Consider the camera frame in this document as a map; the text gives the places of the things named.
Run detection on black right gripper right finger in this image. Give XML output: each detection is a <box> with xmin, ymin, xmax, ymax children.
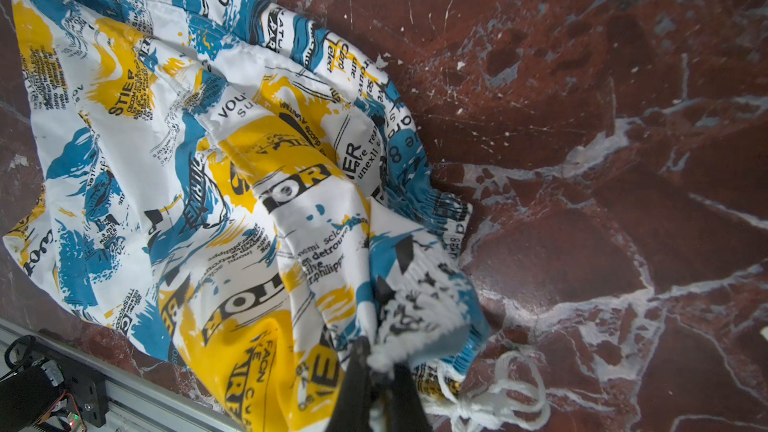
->
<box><xmin>383</xmin><ymin>365</ymin><xmax>432</xmax><ymax>432</ymax></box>

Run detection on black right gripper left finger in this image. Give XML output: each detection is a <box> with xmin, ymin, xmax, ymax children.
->
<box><xmin>326</xmin><ymin>337</ymin><xmax>372</xmax><ymax>432</ymax></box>

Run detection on white yellow blue printed garment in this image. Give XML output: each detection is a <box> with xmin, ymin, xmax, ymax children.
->
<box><xmin>2</xmin><ymin>0</ymin><xmax>552</xmax><ymax>432</ymax></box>

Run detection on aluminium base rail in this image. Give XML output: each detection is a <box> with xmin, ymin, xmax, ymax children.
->
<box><xmin>0</xmin><ymin>317</ymin><xmax>244</xmax><ymax>432</ymax></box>

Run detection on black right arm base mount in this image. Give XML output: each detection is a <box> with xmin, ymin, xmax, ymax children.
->
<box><xmin>1</xmin><ymin>335</ymin><xmax>108</xmax><ymax>431</ymax></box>

